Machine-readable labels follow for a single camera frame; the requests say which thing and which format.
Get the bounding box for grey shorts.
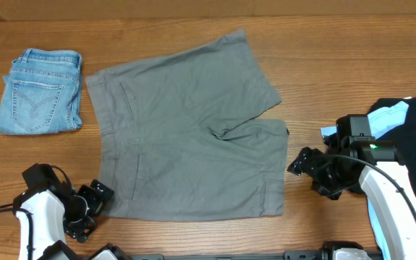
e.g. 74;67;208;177
86;30;289;221

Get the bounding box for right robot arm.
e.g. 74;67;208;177
287;114;416;259

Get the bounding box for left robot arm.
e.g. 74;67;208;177
12;163;115;259

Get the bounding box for light blue shirt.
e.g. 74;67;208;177
319;100;410;260

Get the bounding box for folded blue jeans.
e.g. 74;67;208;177
0;48;82;135

